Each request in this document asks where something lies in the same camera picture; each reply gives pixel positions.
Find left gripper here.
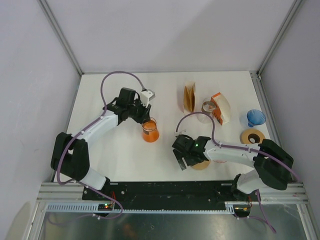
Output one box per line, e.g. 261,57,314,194
127,98,152,125

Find wooden dripper ring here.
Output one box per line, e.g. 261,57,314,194
191,159,211,171
240,128,266,145

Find orange glass beaker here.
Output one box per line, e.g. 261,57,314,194
141,117,160,143

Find pink glass dripper cone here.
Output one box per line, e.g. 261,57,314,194
213,160,227,164

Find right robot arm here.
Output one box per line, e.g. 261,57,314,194
172,134,294,201

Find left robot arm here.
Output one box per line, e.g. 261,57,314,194
50,87,155,200

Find brown coffee filter pack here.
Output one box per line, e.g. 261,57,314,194
182,81,196,115

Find clear glass dripper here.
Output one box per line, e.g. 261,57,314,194
197,97,217,124

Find white coffee filter pack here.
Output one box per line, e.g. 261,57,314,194
210,92,231,126

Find blue glass dripper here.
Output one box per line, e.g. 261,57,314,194
246,109,266,128

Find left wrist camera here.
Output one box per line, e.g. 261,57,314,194
139,89,156,107

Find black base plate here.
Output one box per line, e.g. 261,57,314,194
82,180,261,211

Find aluminium frame rail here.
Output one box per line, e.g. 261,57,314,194
36,182,309,204

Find grey cable duct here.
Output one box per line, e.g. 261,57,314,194
46,202,121,213

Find left frame post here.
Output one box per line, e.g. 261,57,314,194
37,0,84,77

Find frame post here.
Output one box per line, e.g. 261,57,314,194
256,0,306,76
37,0,84,77

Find right frame post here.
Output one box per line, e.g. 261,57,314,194
256,0,306,76

